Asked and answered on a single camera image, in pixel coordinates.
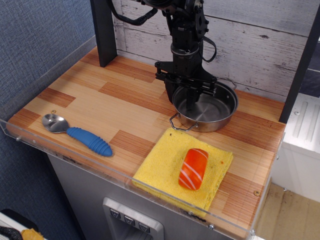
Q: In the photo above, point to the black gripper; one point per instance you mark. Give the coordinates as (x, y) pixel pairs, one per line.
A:
(185, 70)

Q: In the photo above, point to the metal pot with handles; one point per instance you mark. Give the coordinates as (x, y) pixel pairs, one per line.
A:
(213, 110)

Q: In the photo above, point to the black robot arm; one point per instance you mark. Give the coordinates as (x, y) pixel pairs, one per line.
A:
(187, 26)

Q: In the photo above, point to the yellow folded cloth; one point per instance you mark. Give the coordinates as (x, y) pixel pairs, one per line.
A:
(159, 173)

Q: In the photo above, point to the orange salmon sushi toy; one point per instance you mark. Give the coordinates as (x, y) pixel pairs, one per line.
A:
(193, 169)

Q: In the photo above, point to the white toy appliance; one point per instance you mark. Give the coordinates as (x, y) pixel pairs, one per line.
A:
(297, 166)

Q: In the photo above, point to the grey toy fridge cabinet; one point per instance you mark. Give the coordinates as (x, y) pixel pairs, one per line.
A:
(86, 189)

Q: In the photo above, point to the silver dispenser button panel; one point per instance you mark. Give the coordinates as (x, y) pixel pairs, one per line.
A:
(126, 223)

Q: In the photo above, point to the dark right frame post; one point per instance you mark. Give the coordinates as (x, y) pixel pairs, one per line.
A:
(303, 65)

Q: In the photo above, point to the blue handled metal spoon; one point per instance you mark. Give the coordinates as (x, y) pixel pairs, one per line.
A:
(57, 124)

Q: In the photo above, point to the clear acrylic guard rail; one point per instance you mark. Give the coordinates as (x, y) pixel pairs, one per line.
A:
(129, 107)

